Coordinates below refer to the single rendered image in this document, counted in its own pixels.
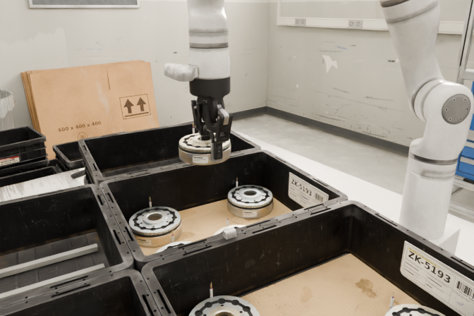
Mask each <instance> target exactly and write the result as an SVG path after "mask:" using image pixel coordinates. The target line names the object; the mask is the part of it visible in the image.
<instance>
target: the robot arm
mask: <svg viewBox="0 0 474 316"><path fill-rule="evenodd" d="M379 2H380V5H381V7H382V12H383V14H384V18H385V20H386V23H387V27H388V29H389V32H390V35H391V38H392V41H393V44H394V48H395V50H396V54H397V56H398V59H399V63H400V65H401V70H402V74H403V81H404V85H405V89H406V96H407V100H408V105H409V108H410V110H411V112H412V113H413V115H414V116H415V117H416V118H418V119H420V120H421V121H424V122H426V127H425V132H424V136H423V138H418V139H415V140H413V141H412V142H411V144H410V148H409V154H408V163H407V169H406V178H405V183H404V189H403V198H402V203H401V211H400V217H399V224H400V225H402V226H404V227H405V228H407V229H409V230H410V231H412V232H414V233H416V234H418V235H419V236H422V237H423V238H425V239H427V240H434V239H438V238H441V237H442V236H443V235H444V229H445V225H446V218H447V214H448V211H449V203H450V199H451V192H452V188H453V184H454V177H455V173H456V165H457V161H458V156H459V154H460V153H461V151H462V149H463V148H464V146H465V143H466V140H467V137H468V131H469V128H470V123H471V120H472V117H473V110H474V98H473V94H472V92H471V91H470V90H469V89H468V88H467V87H466V86H464V85H461V84H458V83H453V82H450V81H447V80H445V79H444V78H443V76H442V74H441V71H440V69H439V65H438V63H437V58H436V54H435V42H436V38H437V33H438V29H439V21H440V8H439V2H438V0H379ZM187 3H188V12H189V23H188V31H189V32H188V34H189V55H188V64H176V63H166V64H165V65H164V75H165V76H167V77H169V78H171V79H174V80H177V81H179V82H188V81H189V89H190V93H191V95H193V96H196V97H197V99H194V100H191V107H192V111H193V120H194V124H195V129H196V130H198V133H199V135H201V136H200V140H210V141H211V143H210V146H211V160H212V161H213V162H220V161H222V159H223V142H226V141H229V137H230V132H231V124H232V120H233V114H232V113H231V112H229V113H226V112H225V106H224V100H223V98H224V96H225V95H228V94H229V93H230V91H231V65H230V55H229V23H228V19H227V17H226V14H225V11H224V0H187ZM213 124H217V125H216V126H212V125H213ZM215 130H216V131H215ZM214 131H215V136H214ZM224 132H225V133H224Z"/></svg>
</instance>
